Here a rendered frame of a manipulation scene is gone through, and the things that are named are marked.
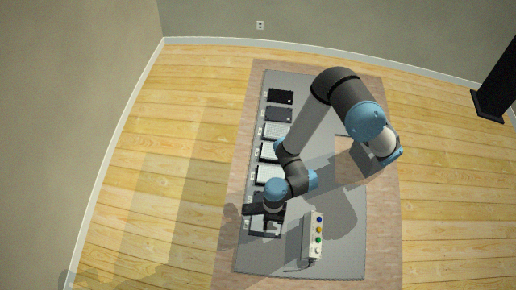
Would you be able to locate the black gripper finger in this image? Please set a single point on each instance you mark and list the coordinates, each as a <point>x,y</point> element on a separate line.
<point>269,225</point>

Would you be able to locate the white control panel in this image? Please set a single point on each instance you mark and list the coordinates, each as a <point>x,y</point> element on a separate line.
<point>312,236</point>

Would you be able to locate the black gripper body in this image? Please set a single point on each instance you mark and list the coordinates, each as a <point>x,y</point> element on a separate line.
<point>280,216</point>

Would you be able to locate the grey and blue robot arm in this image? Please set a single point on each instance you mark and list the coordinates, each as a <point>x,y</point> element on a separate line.
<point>362,116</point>

